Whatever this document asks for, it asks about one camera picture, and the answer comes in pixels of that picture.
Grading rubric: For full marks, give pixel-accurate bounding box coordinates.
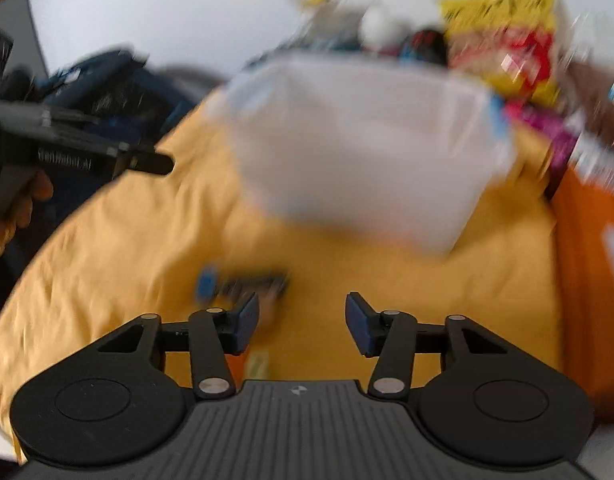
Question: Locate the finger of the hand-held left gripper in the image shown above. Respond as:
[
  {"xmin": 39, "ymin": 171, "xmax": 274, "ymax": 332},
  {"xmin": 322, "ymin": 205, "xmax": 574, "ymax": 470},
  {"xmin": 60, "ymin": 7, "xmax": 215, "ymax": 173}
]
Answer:
[{"xmin": 114, "ymin": 144, "xmax": 176, "ymax": 177}]

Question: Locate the blue toy car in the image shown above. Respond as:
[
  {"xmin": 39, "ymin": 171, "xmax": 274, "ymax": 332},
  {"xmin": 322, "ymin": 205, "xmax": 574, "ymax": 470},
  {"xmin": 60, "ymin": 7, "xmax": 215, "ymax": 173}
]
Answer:
[{"xmin": 196, "ymin": 266, "xmax": 223, "ymax": 302}]

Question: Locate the person's left hand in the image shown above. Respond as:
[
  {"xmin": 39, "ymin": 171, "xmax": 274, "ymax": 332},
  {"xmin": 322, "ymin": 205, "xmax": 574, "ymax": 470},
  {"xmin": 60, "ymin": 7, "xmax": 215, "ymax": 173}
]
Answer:
[{"xmin": 0, "ymin": 169, "xmax": 54, "ymax": 260}]

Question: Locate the yellow snack bag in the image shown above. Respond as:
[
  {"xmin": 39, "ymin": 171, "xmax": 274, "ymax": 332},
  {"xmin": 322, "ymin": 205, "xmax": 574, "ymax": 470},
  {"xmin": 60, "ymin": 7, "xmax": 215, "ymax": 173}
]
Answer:
[{"xmin": 439, "ymin": 0, "xmax": 562, "ymax": 107}]

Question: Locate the white plastic bin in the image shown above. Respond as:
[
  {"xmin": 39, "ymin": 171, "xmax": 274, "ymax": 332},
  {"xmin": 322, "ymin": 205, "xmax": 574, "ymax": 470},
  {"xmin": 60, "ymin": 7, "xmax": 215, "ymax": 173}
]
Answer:
[{"xmin": 207, "ymin": 54, "xmax": 518, "ymax": 257}]

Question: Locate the dark round object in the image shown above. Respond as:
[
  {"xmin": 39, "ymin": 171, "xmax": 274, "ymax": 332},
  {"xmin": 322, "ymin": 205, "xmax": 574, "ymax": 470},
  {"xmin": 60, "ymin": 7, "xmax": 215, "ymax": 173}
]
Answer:
[{"xmin": 401, "ymin": 27, "xmax": 449, "ymax": 67}]

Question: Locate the pink wrapper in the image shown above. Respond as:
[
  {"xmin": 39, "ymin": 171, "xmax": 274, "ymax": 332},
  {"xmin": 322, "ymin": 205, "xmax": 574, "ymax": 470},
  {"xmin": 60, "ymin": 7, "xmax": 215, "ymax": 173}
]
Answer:
[{"xmin": 506, "ymin": 101, "xmax": 580, "ymax": 166}]

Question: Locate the white and blue carton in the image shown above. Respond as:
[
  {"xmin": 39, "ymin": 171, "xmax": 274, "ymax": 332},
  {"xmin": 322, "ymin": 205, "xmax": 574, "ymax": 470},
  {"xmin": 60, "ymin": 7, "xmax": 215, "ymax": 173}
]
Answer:
[{"xmin": 569, "ymin": 122, "xmax": 614, "ymax": 191}]

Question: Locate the orange box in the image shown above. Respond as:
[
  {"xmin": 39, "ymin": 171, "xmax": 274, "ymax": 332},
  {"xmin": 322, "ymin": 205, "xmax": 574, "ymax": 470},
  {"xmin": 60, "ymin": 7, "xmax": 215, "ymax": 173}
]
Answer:
[{"xmin": 551, "ymin": 160, "xmax": 614, "ymax": 413}]

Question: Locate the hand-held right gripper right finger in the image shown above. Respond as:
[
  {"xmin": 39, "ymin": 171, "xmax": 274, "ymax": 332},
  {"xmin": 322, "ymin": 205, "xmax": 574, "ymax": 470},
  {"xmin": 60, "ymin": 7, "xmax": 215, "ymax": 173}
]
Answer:
[{"xmin": 345, "ymin": 291, "xmax": 518, "ymax": 401}]

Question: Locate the dark blue backpack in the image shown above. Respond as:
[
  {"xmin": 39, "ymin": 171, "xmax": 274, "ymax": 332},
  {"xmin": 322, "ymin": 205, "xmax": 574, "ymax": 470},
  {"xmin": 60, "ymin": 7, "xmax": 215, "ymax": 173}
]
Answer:
[{"xmin": 34, "ymin": 49, "xmax": 200, "ymax": 161}]

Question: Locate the yellow blanket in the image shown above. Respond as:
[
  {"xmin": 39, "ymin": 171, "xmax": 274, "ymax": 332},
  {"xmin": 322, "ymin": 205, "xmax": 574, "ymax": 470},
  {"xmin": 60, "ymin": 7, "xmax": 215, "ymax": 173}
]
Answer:
[{"xmin": 0, "ymin": 85, "xmax": 568, "ymax": 466}]

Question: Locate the white plastic bag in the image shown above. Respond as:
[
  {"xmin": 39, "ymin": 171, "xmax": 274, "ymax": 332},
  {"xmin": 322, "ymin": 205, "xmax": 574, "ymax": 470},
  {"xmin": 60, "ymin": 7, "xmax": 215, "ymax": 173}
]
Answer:
[{"xmin": 274, "ymin": 0, "xmax": 368, "ymax": 53}]

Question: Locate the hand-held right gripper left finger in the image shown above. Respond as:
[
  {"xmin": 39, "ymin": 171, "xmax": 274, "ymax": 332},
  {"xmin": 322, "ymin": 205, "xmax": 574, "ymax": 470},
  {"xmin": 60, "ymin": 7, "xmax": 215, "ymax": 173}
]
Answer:
[{"xmin": 94, "ymin": 292, "xmax": 261, "ymax": 401}]

